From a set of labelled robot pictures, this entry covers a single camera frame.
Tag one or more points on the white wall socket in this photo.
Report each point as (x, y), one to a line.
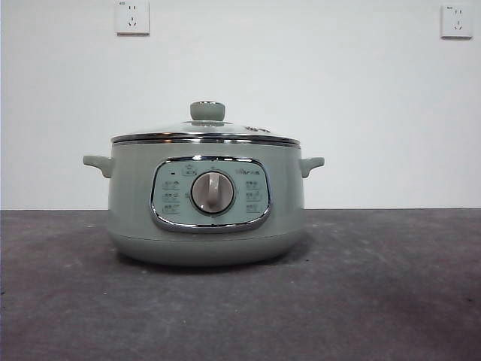
(456, 22)
(132, 18)

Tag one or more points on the green electric cooking pot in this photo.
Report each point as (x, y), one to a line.
(135, 210)

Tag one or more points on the glass lid with green knob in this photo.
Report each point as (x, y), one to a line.
(207, 110)

